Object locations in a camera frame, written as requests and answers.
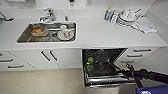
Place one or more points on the stainless steel dishwasher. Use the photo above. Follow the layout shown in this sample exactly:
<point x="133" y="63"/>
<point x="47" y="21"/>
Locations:
<point x="106" y="68"/>

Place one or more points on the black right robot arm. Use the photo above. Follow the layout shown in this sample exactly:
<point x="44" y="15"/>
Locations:
<point x="158" y="76"/>

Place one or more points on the white drawer unit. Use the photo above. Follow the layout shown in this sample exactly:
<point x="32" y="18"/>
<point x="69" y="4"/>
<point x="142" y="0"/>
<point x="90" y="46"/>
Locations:
<point x="13" y="61"/>
<point x="141" y="53"/>

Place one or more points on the blue lid trash bin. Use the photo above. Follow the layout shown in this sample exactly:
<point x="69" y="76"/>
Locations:
<point x="153" y="90"/>

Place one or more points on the white dish cloth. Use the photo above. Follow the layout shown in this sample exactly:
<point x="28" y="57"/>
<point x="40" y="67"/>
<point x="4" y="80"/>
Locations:
<point x="145" y="26"/>

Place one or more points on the stack of white dishes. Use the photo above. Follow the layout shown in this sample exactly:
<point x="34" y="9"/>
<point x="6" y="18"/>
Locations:
<point x="126" y="18"/>

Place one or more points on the small dish soap bottle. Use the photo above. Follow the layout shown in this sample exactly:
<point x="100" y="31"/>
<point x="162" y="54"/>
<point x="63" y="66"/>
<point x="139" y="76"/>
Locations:
<point x="107" y="14"/>

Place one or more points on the white two-door base cabinet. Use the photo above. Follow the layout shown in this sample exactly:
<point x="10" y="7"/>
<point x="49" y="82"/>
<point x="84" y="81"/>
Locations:
<point x="63" y="55"/>

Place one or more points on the white plate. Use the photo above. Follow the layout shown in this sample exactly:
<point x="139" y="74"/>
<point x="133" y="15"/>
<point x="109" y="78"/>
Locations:
<point x="65" y="36"/>

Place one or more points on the white cup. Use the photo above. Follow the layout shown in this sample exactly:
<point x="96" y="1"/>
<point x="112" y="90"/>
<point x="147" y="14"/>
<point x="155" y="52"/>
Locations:
<point x="63" y="28"/>

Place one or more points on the black soap dispenser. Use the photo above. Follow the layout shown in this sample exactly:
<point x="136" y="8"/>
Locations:
<point x="71" y="1"/>

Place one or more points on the chrome faucet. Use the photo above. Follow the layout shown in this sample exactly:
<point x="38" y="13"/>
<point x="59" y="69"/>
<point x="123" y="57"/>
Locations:
<point x="49" y="15"/>

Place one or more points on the orange bowl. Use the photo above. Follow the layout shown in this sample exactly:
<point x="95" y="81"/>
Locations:
<point x="39" y="31"/>

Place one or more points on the stainless steel sink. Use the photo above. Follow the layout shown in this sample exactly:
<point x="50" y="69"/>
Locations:
<point x="23" y="36"/>

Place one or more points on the white wall socket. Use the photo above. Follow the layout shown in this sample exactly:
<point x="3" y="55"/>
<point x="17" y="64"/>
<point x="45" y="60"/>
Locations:
<point x="88" y="2"/>

